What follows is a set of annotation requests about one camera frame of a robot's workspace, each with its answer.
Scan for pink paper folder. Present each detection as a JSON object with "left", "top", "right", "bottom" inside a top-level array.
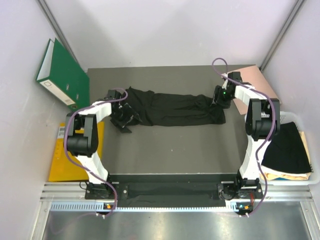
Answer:
[{"left": 228, "top": 65, "right": 280, "bottom": 100}]

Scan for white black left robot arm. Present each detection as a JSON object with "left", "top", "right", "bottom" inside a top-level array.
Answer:
[{"left": 63, "top": 100, "right": 142, "bottom": 200}]

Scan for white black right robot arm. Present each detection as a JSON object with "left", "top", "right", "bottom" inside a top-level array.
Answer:
[{"left": 213, "top": 81, "right": 281, "bottom": 198}]

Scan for grey slotted cable duct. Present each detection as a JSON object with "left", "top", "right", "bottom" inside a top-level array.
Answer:
[{"left": 50, "top": 201, "right": 239, "bottom": 213}]

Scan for yellow folder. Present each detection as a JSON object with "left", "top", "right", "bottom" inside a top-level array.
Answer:
[{"left": 48, "top": 122, "right": 89, "bottom": 182}]

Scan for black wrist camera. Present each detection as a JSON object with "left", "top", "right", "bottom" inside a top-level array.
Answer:
[
  {"left": 104, "top": 89, "right": 123, "bottom": 101},
  {"left": 227, "top": 71, "right": 243, "bottom": 83}
]

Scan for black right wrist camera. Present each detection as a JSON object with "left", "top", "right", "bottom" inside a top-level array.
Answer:
[{"left": 227, "top": 71, "right": 243, "bottom": 83}]

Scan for green lever arch binder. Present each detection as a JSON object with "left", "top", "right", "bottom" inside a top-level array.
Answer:
[{"left": 35, "top": 39, "right": 90, "bottom": 111}]

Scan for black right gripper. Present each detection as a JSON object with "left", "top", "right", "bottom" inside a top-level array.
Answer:
[{"left": 209, "top": 86, "right": 234, "bottom": 110}]

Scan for black printed t-shirt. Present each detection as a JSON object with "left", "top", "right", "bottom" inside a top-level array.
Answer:
[{"left": 125, "top": 87, "right": 226, "bottom": 127}]

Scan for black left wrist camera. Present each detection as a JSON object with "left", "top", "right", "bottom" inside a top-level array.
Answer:
[{"left": 104, "top": 89, "right": 123, "bottom": 101}]

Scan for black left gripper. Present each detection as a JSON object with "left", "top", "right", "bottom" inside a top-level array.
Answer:
[{"left": 109, "top": 103, "right": 140, "bottom": 133}]

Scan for folded black t-shirt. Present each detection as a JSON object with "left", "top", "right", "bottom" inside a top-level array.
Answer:
[{"left": 261, "top": 122, "right": 312, "bottom": 174}]

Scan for white plastic basket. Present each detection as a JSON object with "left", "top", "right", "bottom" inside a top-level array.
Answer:
[{"left": 268, "top": 111, "right": 320, "bottom": 186}]

